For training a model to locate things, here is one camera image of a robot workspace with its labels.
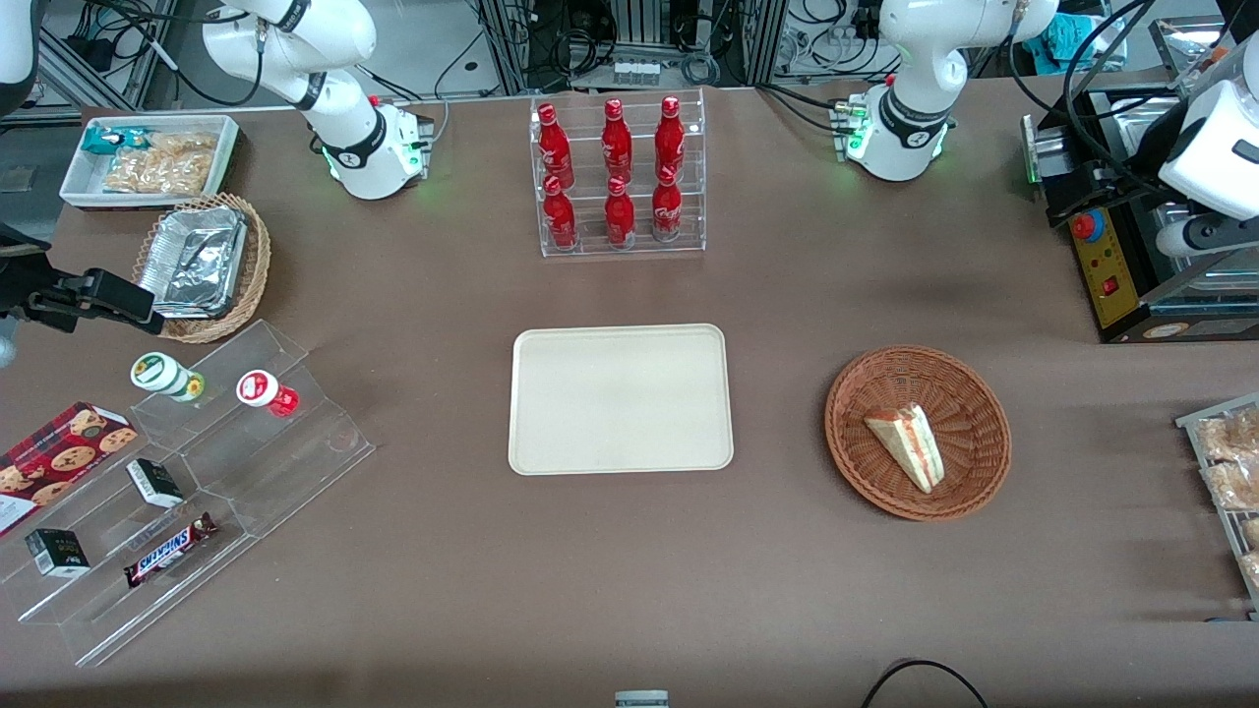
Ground black floor cable loop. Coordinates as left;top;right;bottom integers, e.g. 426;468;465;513
860;658;990;708

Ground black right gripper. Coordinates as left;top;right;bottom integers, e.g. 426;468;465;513
0;224;166;336

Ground teal cloth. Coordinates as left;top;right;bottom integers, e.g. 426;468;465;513
1021;13;1124;72

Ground clear bag of crackers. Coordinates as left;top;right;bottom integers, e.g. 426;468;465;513
102;132;219;196

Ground tan wicker basket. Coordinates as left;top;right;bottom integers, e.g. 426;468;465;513
132;192;272;345

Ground red tartan cookie box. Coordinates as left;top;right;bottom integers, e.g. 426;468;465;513
0;400;140;538

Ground triangular sandwich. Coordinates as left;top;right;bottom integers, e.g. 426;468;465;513
864;402;946;495

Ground beige rectangular plastic tray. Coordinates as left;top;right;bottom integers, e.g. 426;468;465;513
508;324;736;477

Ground clear acrylic stepped shelf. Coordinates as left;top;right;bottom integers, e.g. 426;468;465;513
0;319;378;669

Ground red lid drink cup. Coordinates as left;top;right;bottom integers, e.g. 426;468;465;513
235;369;300;419

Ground black hot food display case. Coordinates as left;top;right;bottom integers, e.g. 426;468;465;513
1021;15;1259;344

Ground brown round wicker basket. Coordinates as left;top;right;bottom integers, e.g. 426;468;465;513
824;345;1013;522

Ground white rectangular snack bin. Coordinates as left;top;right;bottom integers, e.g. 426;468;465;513
59;114;241;211

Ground grey wire bread rack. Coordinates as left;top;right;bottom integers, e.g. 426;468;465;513
1174;392;1259;619

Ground green lid drink cup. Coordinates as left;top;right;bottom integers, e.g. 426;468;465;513
130;351;207;403

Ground small black box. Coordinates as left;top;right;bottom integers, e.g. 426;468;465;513
125;457;186;509
24;527;91;578

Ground Snickers chocolate bar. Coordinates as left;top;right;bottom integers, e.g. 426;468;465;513
122;512;219;590

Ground red cola bottle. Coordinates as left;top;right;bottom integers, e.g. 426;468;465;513
650;165;684;243
542;176;579;251
655;95;687;181
604;176;637;248
601;98;635;184
537;103;575;190

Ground aluminium foil container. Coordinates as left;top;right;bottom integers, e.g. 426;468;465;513
137;206;249;320

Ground clear acrylic bottle rack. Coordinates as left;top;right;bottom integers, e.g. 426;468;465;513
530;88;707;260

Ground teal snack packet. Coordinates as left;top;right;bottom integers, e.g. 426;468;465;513
81;125;150;155

